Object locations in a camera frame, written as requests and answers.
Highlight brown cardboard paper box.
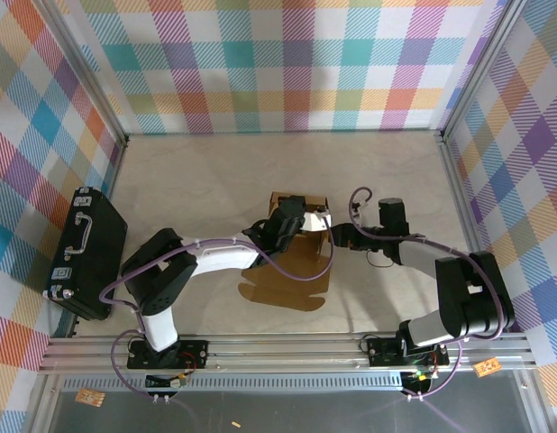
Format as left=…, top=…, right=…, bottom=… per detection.
left=240, top=190, right=334, bottom=314

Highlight perforated metal strip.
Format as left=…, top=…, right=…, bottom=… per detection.
left=60, top=373, right=408, bottom=392

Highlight orange paper tag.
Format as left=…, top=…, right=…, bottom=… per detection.
left=75, top=388, right=105, bottom=408
left=473, top=358, right=501, bottom=378

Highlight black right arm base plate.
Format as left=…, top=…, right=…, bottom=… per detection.
left=367, top=336, right=451, bottom=367

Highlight aluminium table frame rail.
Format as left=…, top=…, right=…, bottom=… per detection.
left=38, top=332, right=539, bottom=373

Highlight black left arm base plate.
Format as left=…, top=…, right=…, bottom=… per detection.
left=126, top=338, right=210, bottom=371

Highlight aluminium corner post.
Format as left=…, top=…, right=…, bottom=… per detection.
left=439, top=0, right=524, bottom=139
left=42, top=0, right=130, bottom=146

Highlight black case with metal handle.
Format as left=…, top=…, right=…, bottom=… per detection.
left=43, top=186, right=129, bottom=323

